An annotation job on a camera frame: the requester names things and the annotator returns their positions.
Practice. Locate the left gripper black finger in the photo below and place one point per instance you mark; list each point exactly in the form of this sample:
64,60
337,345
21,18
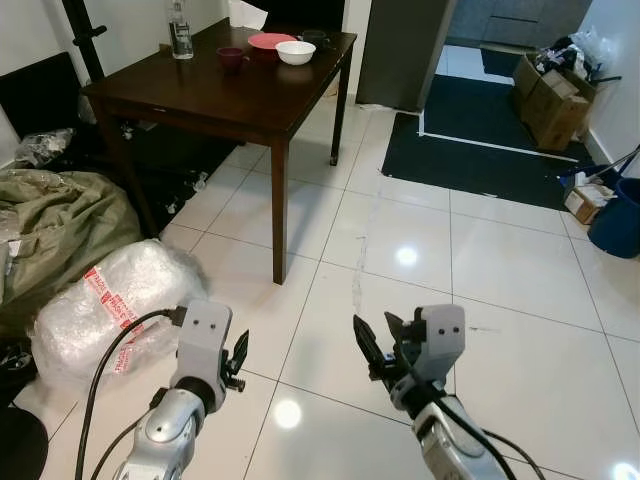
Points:
241,352

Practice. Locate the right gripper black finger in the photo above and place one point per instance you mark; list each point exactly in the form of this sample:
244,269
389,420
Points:
368,345
394,327

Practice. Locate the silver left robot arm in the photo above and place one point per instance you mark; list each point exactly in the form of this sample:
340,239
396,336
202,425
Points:
165,435

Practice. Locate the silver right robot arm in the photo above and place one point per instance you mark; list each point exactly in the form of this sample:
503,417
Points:
455,440

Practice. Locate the bubble wrap bundle red tape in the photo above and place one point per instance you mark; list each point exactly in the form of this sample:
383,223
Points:
110,315

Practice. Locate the dark floor mat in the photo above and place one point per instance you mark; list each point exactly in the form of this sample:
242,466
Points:
470,140

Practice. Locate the green sack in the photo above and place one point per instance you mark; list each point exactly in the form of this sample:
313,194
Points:
60,235

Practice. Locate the black round object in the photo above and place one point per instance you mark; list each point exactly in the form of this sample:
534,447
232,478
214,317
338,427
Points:
20,445

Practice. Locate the small cardboard box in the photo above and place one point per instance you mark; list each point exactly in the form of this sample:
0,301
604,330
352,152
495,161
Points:
586,202

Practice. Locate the blue bucket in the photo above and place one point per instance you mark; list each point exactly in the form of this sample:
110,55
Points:
618,225

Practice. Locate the dark brown wooden table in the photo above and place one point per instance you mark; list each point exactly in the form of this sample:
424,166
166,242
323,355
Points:
230,100

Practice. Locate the large cardboard box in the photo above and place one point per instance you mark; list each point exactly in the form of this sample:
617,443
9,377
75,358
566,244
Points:
550,110

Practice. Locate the grey door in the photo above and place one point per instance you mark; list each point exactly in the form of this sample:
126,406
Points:
405,55

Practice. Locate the silver plastic bag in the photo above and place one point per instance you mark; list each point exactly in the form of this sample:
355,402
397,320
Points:
45,146

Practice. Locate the white bowl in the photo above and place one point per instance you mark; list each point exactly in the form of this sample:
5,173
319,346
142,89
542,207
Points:
296,53

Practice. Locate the dark red cup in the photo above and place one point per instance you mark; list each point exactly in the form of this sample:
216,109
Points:
231,59

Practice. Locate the pink plate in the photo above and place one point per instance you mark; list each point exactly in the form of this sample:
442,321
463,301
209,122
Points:
264,41

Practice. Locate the clear glass bottle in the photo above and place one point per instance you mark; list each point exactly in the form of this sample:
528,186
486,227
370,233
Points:
181,38

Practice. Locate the black cabinet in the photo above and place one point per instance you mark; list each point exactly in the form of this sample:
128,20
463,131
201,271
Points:
35,100

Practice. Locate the white paper napkin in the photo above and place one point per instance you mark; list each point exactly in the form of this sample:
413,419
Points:
245,14

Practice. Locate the white plastic bag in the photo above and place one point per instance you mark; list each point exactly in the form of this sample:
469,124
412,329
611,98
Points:
597,48

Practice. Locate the black stand pole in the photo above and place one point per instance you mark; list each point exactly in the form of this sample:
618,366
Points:
84,35

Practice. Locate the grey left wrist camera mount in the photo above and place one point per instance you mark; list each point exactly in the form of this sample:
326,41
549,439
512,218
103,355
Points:
205,340

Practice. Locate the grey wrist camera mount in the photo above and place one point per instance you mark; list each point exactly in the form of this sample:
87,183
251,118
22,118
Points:
205,340
442,340

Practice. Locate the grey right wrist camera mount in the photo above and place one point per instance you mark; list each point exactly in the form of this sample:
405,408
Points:
442,340

